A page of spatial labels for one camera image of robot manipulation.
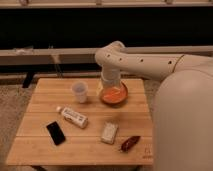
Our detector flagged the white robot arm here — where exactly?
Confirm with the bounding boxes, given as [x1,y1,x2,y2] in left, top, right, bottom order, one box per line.
[95,41,213,171]

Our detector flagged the translucent plastic cup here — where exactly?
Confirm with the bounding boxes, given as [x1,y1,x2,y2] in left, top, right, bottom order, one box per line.
[71,82,88,103]

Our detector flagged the wooden folding table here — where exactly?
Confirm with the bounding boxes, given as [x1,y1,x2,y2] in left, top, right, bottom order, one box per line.
[6,78,153,165]

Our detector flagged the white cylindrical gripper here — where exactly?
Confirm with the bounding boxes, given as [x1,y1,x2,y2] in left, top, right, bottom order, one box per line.
[96,67,121,95]

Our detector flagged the black smartphone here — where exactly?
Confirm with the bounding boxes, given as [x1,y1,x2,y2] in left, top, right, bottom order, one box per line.
[46,122,66,145]

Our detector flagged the dark red snack wrapper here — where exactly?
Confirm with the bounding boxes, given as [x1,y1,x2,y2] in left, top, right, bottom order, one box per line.
[120,136,140,152]

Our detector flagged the orange bowl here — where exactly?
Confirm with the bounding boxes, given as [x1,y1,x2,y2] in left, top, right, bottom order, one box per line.
[99,82,128,105]

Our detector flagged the white plastic bottle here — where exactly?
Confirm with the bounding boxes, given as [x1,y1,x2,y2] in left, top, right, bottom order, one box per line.
[56,106,88,129]

